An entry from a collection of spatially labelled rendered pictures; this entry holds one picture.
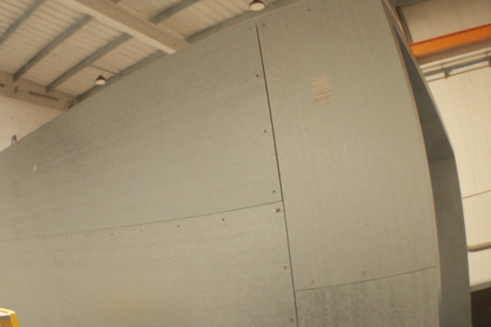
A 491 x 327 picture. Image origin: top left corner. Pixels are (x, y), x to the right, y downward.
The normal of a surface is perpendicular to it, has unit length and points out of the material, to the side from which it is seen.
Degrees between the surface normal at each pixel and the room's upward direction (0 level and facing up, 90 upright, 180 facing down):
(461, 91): 90
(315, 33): 90
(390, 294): 90
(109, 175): 90
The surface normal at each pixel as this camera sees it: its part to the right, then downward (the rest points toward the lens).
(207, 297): -0.52, -0.14
